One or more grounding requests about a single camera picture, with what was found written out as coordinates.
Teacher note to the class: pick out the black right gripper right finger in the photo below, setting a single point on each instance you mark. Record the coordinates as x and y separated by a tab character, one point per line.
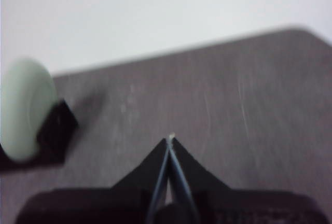
197	174

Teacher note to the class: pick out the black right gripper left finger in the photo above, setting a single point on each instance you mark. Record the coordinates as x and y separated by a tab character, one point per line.
145	172

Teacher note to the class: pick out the black plate rack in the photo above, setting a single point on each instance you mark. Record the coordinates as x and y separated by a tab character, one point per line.
55	130

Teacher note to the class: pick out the pale green plate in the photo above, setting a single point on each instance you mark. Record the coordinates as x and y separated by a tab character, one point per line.
23	104

